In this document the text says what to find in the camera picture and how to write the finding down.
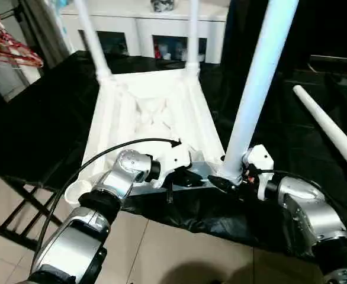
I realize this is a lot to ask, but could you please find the white plastic table leg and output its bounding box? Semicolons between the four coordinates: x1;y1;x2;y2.
73;0;115;85
185;0;201;75
217;0;300;182
293;84;347;188

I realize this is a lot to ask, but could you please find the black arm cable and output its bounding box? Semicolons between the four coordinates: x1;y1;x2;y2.
253;168;346;214
30;137;183;276

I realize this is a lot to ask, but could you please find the white glass-door cabinet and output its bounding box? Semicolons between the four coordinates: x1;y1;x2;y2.
60;0;231;64

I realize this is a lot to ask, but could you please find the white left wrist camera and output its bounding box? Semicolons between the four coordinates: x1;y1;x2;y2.
151;142;194;190

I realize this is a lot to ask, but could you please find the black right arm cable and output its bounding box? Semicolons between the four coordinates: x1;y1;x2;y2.
253;168;346;214

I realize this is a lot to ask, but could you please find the small grey cabinet ornament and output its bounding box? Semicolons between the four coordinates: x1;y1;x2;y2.
150;0;176;13

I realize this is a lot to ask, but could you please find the black folding table frame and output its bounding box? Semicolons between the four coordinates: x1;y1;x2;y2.
0;170;65;250

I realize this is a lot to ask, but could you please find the black flat screen television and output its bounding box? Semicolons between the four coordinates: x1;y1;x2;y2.
227;0;347;78

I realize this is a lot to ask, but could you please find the red wire hanger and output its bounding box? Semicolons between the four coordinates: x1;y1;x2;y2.
0;13;44;69

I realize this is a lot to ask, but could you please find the grey curtain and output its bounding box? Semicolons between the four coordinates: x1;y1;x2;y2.
17;0;75;67

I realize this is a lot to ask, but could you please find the white plastic table top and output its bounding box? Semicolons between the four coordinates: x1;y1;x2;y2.
63;65;246;209

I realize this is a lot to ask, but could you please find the black plastic mat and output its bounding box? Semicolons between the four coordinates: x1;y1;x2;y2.
0;50;347;264

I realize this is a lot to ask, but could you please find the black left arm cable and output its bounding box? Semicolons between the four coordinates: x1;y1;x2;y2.
30;137;183;276

